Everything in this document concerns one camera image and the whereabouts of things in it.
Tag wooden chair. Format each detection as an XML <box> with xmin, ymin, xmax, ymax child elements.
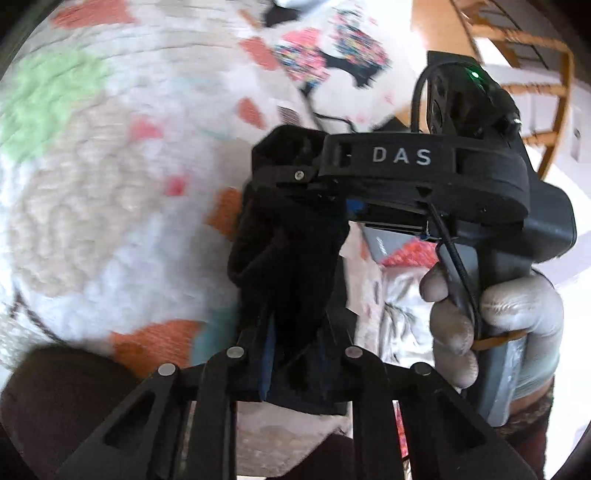
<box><xmin>455</xmin><ymin>1</ymin><xmax>575</xmax><ymax>180</ymax></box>

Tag black cable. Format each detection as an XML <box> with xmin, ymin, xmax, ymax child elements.
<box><xmin>410</xmin><ymin>62</ymin><xmax>484</xmax><ymax>342</ymax></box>

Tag right hand in grey glove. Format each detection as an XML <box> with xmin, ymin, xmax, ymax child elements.
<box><xmin>420</xmin><ymin>265</ymin><xmax>564</xmax><ymax>401</ymax></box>

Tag black pants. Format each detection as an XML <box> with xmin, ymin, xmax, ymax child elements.
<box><xmin>228</xmin><ymin>185</ymin><xmax>356</xmax><ymax>416</ymax></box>

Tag red floral pillow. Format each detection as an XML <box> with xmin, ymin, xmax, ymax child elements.
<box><xmin>382</xmin><ymin>239</ymin><xmax>438</xmax><ymax>269</ymax></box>

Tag grey laptop bag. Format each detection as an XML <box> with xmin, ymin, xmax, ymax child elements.
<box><xmin>362</xmin><ymin>226</ymin><xmax>416</xmax><ymax>265</ymax></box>

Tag heart patterned quilt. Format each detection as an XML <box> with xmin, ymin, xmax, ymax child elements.
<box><xmin>1</xmin><ymin>1</ymin><xmax>425</xmax><ymax>479</ymax></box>

